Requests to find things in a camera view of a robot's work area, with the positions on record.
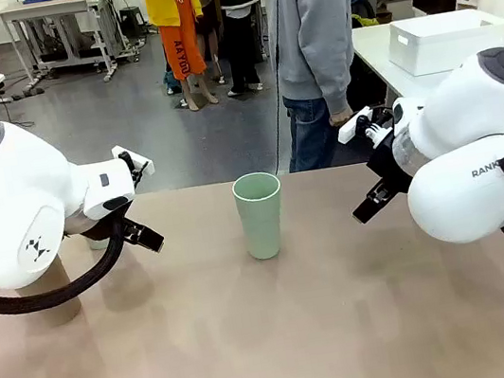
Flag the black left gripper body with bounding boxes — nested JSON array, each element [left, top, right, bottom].
[[62, 201, 139, 246]]

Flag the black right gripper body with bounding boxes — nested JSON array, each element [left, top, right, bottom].
[[361, 124, 416, 201]]

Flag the pale green plastic cup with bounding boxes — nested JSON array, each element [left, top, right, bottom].
[[229, 169, 294, 264]]

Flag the white plastic storage basket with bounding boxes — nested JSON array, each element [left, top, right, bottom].
[[383, 4, 504, 81]]

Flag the person's left forearm grey sleeve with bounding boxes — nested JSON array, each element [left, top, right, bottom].
[[311, 23, 372, 117]]

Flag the person's left hand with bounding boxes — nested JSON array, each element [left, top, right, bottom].
[[327, 107, 357, 129]]

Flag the white side table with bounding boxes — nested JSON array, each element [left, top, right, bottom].
[[350, 4, 504, 110]]

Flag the grey power strip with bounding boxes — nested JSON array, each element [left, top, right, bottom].
[[10, 86, 46, 101]]

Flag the person in grey hoodie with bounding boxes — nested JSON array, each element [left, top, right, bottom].
[[260, 0, 386, 174]]

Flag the black waste bin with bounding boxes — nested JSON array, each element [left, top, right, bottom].
[[118, 4, 147, 42]]

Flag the person in black trousers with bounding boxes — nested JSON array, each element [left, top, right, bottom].
[[212, 0, 277, 98]]

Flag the mannequin yellow jacket orange shorts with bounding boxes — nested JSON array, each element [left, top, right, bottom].
[[133, 0, 221, 118]]

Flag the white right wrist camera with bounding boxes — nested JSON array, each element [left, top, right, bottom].
[[333, 101, 399, 152]]

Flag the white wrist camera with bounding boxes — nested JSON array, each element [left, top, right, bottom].
[[109, 139, 157, 188], [333, 101, 399, 152]]

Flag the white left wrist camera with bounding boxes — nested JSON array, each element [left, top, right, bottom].
[[109, 139, 157, 188]]

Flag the thin black cable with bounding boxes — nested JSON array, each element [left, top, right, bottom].
[[1, 92, 36, 132], [249, 0, 312, 174]]

